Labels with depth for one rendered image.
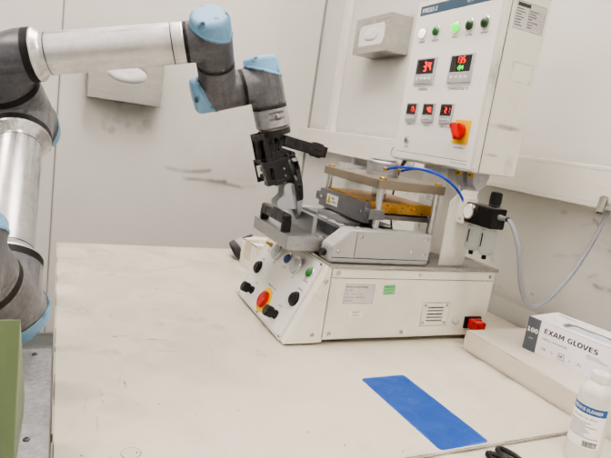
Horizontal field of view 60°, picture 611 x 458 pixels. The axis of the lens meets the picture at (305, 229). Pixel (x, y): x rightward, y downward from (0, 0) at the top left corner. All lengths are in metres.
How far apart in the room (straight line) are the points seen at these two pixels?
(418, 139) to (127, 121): 1.55
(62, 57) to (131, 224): 1.68
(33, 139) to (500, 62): 0.97
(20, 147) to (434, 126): 0.92
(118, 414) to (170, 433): 0.09
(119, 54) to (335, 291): 0.62
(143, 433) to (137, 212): 1.93
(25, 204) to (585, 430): 0.97
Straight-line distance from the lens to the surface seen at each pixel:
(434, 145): 1.37
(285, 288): 1.19
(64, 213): 2.64
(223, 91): 1.11
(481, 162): 1.27
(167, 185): 2.66
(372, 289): 1.16
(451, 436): 0.93
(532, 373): 1.18
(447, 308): 1.31
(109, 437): 0.81
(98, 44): 1.06
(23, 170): 1.06
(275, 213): 1.18
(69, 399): 0.90
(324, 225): 1.21
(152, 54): 1.05
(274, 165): 1.15
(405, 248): 1.19
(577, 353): 1.22
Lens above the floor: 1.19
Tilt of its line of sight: 10 degrees down
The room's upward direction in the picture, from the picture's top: 8 degrees clockwise
